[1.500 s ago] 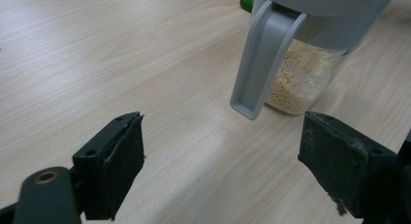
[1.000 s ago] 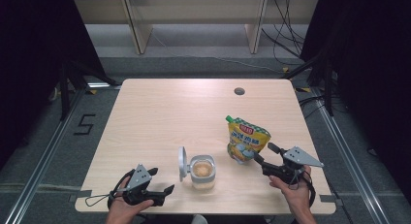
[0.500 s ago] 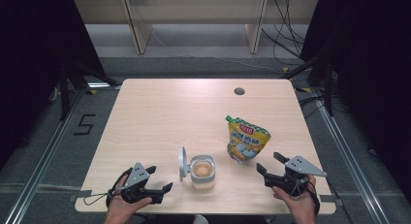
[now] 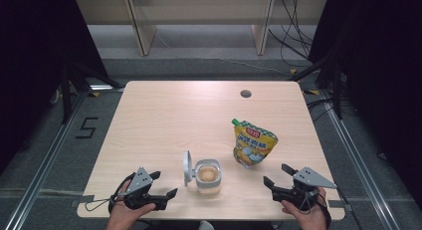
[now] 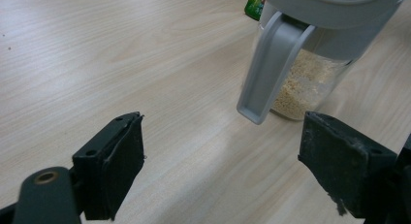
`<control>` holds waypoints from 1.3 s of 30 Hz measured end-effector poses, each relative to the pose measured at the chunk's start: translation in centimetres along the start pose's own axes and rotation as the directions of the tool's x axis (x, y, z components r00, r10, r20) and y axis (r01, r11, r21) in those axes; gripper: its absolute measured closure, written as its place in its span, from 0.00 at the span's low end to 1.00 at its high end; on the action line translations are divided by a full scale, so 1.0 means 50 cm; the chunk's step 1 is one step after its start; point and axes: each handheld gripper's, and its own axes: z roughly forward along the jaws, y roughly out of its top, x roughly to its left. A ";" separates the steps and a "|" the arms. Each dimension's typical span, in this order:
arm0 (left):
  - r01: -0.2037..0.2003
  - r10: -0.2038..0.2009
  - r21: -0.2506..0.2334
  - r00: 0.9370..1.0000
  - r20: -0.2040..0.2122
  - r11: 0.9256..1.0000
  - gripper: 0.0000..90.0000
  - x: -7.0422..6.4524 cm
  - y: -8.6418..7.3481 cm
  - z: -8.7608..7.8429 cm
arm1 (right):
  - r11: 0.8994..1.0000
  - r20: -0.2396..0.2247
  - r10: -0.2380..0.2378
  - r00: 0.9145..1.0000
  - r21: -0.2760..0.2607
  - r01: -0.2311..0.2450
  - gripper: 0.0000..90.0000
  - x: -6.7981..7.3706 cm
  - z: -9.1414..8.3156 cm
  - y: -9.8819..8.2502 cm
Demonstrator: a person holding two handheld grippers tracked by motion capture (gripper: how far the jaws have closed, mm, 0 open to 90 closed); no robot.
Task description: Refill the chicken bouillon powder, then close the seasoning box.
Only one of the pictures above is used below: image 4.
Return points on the black metal stand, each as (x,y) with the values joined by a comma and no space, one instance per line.
(66,100)
(337,97)

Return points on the long aluminium floor rail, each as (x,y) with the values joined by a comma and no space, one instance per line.
(357,157)
(49,157)

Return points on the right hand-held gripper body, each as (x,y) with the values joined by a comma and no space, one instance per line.
(312,180)

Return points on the clear jar with white lid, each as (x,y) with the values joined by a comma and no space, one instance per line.
(187,168)

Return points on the short aluminium floor rail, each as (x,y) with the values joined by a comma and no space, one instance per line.
(106,88)

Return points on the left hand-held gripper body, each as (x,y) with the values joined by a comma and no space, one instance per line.
(141,181)

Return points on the white rounded object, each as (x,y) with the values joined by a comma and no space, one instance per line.
(206,226)

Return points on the beige seasoning powder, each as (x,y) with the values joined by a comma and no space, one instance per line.
(208,173)

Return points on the yellow spouted seasoning pouch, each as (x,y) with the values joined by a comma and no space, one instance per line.
(253,143)

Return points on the grey tape patch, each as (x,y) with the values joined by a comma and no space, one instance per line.
(83,200)
(345,206)

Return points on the person's left hand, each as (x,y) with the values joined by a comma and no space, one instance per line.
(124,218)

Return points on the person's right hand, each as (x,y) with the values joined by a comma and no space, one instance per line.
(312,218)

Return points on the black curtain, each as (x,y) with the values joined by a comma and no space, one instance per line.
(30,57)
(381,74)

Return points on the beige wooden desk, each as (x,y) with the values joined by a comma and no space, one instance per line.
(199,11)

